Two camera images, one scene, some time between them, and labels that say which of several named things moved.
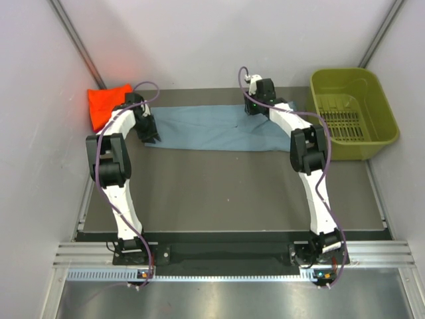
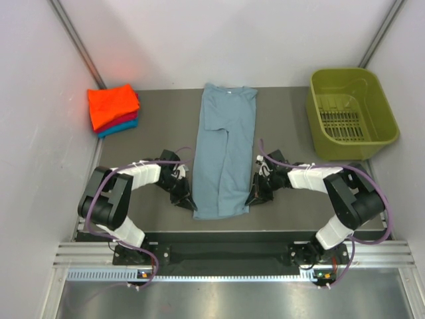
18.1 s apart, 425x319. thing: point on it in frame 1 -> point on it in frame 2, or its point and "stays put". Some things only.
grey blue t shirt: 218,127 -> 224,153
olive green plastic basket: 354,107 stays put
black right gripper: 247,107 -> 258,194
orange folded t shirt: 101,102 stays put
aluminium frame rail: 386,253 stays put
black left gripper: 147,137 -> 188,203
